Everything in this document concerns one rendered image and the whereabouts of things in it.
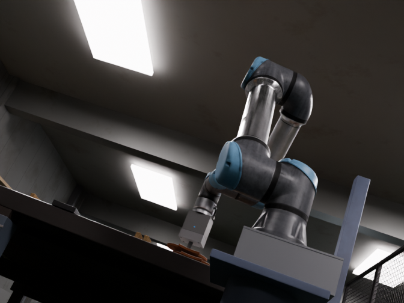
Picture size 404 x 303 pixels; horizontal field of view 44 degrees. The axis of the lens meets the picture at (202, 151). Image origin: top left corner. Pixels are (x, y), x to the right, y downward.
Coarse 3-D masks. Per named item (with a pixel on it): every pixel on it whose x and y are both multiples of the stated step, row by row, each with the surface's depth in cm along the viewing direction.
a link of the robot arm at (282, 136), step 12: (300, 84) 156; (300, 96) 156; (312, 96) 160; (288, 108) 159; (300, 108) 158; (288, 120) 161; (300, 120) 160; (276, 132) 164; (288, 132) 162; (276, 144) 164; (288, 144) 165; (276, 156) 166; (252, 204) 173; (264, 204) 172
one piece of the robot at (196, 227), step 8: (192, 216) 176; (200, 216) 176; (208, 216) 175; (184, 224) 175; (192, 224) 175; (200, 224) 174; (208, 224) 175; (184, 232) 174; (192, 232) 173; (200, 232) 173; (208, 232) 177; (184, 240) 176; (192, 240) 172; (200, 240) 171
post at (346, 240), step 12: (360, 180) 374; (360, 192) 369; (348, 204) 371; (360, 204) 365; (348, 216) 361; (360, 216) 361; (348, 228) 357; (348, 240) 353; (336, 252) 353; (348, 252) 350; (348, 264) 346; (336, 300) 335
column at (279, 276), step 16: (224, 256) 110; (224, 272) 119; (240, 272) 113; (256, 272) 109; (272, 272) 109; (240, 288) 114; (256, 288) 112; (272, 288) 112; (288, 288) 110; (304, 288) 107; (320, 288) 107
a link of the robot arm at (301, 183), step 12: (276, 168) 126; (288, 168) 128; (300, 168) 128; (276, 180) 125; (288, 180) 126; (300, 180) 126; (312, 180) 128; (276, 192) 125; (288, 192) 125; (300, 192) 125; (312, 192) 128; (288, 204) 124; (300, 204) 124
